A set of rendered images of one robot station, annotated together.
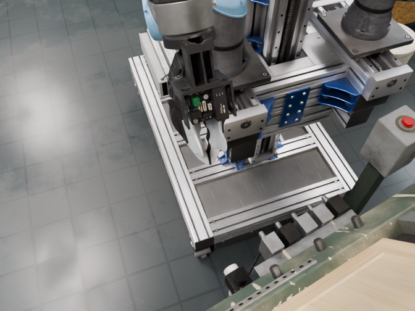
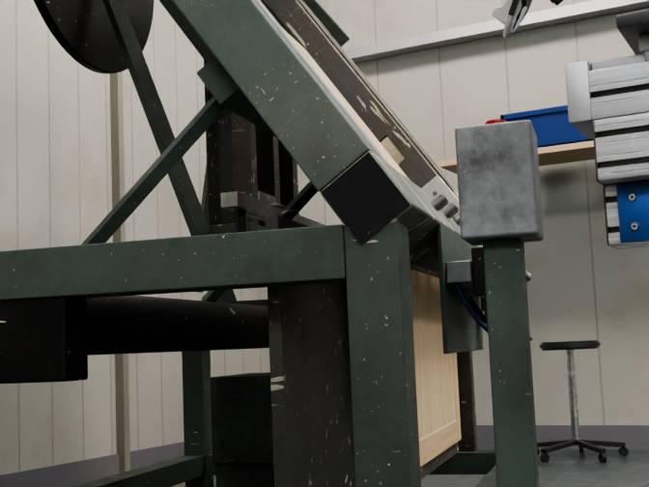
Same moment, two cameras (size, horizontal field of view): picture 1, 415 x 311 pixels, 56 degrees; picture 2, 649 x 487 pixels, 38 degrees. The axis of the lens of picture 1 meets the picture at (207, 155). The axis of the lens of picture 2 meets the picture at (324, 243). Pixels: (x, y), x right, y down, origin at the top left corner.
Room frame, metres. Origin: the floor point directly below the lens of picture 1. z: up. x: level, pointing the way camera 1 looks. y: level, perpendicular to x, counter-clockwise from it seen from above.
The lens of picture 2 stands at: (1.67, -1.85, 0.59)
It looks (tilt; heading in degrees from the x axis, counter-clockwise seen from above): 6 degrees up; 137
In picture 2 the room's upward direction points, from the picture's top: 2 degrees counter-clockwise
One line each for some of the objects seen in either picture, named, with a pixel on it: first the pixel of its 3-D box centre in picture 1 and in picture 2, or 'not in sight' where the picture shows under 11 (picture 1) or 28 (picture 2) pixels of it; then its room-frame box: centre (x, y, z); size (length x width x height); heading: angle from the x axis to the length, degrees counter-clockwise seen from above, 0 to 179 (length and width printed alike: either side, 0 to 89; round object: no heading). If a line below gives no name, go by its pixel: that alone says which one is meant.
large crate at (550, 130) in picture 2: not in sight; (558, 132); (-1.04, 2.35, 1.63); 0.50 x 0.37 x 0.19; 20
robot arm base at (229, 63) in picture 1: (222, 47); not in sight; (0.90, -0.04, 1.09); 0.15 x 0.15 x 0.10
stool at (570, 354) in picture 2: not in sight; (574, 398); (-1.01, 2.29, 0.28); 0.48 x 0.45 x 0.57; 27
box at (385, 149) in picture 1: (394, 142); (499, 185); (0.75, -0.60, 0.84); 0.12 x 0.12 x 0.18; 30
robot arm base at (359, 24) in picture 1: (370, 12); not in sight; (1.07, -0.51, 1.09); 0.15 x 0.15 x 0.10
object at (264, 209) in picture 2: not in sight; (303, 225); (-0.71, 0.28, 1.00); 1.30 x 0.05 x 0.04; 120
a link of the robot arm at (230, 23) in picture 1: (221, 12); not in sight; (0.90, -0.04, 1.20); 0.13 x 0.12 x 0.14; 96
